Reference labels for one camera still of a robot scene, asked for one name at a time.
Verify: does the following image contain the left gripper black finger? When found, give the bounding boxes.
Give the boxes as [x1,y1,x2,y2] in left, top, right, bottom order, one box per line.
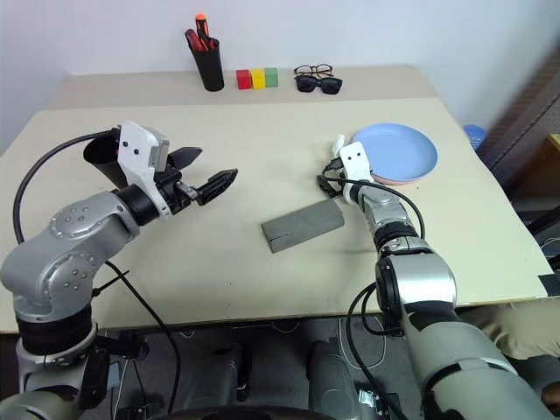
[167,146,204,172]
[194,167,240,207]

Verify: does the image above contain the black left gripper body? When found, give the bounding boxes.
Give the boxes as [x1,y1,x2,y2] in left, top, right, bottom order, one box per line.
[152,167,202,216]

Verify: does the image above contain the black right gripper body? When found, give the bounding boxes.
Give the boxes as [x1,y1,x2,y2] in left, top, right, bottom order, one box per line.
[317,157,348,200]

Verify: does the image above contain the white tissue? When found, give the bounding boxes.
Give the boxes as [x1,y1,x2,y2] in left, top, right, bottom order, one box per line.
[328,134,350,156]

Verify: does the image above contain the grey felt glasses case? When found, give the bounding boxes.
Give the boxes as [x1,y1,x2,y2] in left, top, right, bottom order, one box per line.
[261,198,347,254]

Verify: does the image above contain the pink plastic plate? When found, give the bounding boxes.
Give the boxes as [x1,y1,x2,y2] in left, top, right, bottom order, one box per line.
[370,171,422,187]

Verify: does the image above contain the blue plastic plate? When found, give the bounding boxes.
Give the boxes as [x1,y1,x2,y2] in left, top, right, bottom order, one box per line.
[351,122,439,183]

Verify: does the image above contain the wide black plastic cup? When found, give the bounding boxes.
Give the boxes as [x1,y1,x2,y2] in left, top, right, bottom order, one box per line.
[83,134,133,192]

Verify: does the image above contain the tall black tool holder cup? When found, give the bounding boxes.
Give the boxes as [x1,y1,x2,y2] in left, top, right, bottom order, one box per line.
[193,37,226,93]

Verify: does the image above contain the black sunglasses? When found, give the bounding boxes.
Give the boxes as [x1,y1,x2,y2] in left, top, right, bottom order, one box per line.
[295,74,344,95]

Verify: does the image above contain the brown framed clear glasses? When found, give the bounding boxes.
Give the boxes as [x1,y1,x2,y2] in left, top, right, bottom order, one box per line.
[293,63,335,80]

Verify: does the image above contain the blue water jug cap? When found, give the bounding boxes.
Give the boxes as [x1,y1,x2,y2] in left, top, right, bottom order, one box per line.
[462,123,487,151]

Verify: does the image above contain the black table support bar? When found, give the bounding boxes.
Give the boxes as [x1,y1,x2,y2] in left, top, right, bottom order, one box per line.
[94,331,149,359]

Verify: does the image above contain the dark rounded robot leg shape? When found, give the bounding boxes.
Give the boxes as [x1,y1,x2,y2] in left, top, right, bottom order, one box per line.
[307,340,365,420]
[182,342,254,406]

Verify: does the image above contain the person's beige trouser leg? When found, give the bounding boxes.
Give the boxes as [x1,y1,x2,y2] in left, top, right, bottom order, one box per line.
[458,297,560,362]

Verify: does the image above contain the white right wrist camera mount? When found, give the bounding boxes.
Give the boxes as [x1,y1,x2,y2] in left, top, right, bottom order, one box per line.
[339,141,374,183]

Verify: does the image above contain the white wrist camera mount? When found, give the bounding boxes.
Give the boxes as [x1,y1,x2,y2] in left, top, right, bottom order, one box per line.
[116,121,172,219]
[339,141,374,183]

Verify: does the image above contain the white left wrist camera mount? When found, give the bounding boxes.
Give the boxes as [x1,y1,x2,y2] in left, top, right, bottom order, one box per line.
[116,121,172,219]

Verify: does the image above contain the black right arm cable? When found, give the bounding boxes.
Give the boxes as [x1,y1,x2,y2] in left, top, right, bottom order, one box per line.
[320,168,428,420]

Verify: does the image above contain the white floor cable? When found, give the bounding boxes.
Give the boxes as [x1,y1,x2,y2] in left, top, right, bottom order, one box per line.
[338,316,387,374]

